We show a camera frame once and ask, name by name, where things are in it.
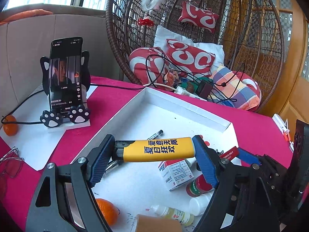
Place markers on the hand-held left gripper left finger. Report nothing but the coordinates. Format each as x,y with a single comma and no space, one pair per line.
101,159

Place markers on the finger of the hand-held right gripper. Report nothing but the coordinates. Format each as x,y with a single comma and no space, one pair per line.
247,156

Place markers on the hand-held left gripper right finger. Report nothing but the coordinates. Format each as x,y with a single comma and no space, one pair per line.
205,162

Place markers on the yellow lighter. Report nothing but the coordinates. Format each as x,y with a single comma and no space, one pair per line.
157,149

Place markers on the white shallow box tray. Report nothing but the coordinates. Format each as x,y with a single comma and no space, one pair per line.
149,116

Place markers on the pink tablecloth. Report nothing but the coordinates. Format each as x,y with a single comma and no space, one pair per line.
253,130

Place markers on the red green small bottle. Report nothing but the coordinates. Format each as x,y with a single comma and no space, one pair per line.
196,188

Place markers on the white red medicine box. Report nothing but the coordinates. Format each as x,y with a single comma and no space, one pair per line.
176,174

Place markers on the small white plastic bottle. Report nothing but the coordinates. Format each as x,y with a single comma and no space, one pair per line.
199,204

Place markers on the tangerine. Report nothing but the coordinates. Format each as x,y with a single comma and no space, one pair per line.
107,211
10,127

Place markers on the yellowish dropper bottle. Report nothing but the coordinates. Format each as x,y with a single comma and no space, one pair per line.
176,216

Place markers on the black white cat phone stand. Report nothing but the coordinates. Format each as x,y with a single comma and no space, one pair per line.
52,119

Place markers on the white paper sheet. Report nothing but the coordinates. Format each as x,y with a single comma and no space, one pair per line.
36,145

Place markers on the plaid cushion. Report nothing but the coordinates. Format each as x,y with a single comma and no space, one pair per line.
231,89

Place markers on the black power adapter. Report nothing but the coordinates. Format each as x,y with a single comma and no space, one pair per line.
205,89

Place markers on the white power strip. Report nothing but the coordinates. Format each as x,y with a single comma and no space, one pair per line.
183,91

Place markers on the brown packing tape roll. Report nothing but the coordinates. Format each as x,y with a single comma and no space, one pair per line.
157,224

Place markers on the green fabric item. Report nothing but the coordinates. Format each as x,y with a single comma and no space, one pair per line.
185,84

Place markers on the black smartphone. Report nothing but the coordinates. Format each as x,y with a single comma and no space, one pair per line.
65,77

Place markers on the wooden panelled door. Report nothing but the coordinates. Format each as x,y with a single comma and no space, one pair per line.
297,77

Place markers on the red white patterned square cushion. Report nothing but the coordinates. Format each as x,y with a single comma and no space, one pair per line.
190,58

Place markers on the brown wicker hanging chair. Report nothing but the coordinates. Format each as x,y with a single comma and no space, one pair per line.
113,29

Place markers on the beige upholstered bench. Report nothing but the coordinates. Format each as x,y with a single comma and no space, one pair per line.
24,53

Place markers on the red flower ornament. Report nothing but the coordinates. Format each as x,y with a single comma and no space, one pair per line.
146,21

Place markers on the small red white headrest pillow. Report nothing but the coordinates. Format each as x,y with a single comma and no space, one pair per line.
199,17

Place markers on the orange cloth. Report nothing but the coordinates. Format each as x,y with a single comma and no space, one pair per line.
29,13

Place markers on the clear frame eyeglasses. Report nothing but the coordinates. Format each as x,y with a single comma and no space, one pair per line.
10,168

